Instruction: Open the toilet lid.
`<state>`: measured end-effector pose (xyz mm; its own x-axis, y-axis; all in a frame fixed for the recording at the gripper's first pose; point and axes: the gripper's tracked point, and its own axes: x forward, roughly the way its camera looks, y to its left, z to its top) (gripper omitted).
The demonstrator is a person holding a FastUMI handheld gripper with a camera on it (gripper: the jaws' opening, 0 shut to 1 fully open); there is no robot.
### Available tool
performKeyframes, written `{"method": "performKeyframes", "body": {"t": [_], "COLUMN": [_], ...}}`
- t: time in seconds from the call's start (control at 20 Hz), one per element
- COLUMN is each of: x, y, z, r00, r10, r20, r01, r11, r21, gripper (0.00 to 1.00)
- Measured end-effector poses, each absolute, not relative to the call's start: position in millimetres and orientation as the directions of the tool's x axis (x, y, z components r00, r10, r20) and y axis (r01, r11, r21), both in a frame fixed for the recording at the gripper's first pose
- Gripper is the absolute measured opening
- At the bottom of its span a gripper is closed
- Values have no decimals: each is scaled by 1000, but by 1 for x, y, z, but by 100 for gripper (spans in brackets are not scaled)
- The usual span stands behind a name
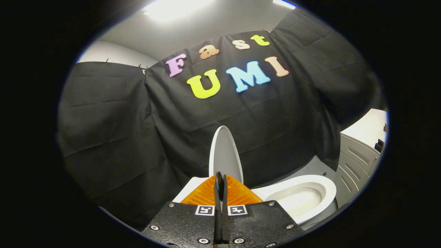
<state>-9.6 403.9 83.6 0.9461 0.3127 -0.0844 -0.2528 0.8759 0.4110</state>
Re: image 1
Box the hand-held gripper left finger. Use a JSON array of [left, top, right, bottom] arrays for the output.
[[141, 171, 223, 248]]

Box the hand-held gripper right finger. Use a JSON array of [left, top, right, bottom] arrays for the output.
[[222, 174, 304, 248]]

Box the white ceramic toilet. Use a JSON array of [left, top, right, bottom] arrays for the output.
[[172, 175, 337, 226]]

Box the white metal cabinet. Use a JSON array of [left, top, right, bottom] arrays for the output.
[[332, 108, 388, 209]]

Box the black backdrop cloth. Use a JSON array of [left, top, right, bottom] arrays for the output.
[[57, 7, 386, 231]]

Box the black object on cabinet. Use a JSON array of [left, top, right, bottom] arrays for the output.
[[374, 123, 388, 154]]

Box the large ceiling light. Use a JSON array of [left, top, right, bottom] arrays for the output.
[[143, 0, 214, 21]]

